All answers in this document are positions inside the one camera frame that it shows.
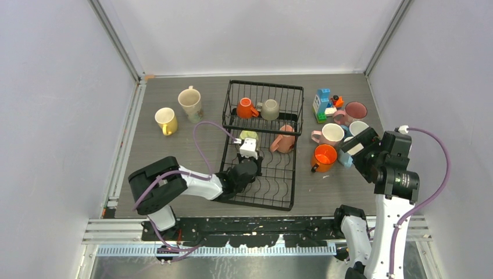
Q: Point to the toy block building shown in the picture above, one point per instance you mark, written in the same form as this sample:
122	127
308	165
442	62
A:
323	105

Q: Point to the orange mug front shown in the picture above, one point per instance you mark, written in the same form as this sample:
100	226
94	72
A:
323	158

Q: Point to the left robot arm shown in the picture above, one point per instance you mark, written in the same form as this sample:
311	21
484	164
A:
154	186

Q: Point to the cream floral tall mug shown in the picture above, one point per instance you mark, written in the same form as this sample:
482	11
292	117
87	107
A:
191	102

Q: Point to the salmon pink mug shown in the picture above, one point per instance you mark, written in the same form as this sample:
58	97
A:
283	143

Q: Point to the toy figure orange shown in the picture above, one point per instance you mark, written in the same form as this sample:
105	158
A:
337	101

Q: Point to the blue mug front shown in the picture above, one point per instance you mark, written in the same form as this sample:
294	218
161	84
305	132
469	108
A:
354	128

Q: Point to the light blue mug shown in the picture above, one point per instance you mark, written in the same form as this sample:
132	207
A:
345	159

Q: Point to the black wire dish rack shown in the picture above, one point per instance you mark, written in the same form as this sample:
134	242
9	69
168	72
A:
274	187

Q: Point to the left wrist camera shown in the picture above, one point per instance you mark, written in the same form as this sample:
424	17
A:
248	147

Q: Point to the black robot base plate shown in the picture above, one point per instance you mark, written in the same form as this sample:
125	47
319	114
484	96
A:
253	232

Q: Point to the yellow mug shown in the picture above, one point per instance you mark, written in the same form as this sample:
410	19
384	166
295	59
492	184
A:
167	121

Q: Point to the grey mug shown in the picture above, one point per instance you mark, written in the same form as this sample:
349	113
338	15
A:
269	109

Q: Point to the light green mug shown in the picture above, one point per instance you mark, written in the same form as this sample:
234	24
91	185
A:
249	134

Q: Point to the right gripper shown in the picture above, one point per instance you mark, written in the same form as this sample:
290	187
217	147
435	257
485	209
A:
369	135

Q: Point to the orange mug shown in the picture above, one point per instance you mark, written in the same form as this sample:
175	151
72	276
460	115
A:
323	158
246	109

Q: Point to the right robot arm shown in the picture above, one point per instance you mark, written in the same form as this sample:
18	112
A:
380	256

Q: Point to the pink faceted mug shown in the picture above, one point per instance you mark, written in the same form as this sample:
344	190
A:
331	134

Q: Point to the pink round mug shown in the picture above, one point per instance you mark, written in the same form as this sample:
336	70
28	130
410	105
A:
353	111

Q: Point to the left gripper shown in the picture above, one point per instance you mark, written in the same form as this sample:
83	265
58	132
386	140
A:
257	161

